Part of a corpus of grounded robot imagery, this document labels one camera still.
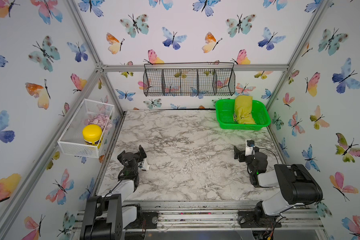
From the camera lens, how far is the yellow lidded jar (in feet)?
2.10

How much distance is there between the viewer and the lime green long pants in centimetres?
108

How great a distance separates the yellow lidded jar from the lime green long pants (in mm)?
871
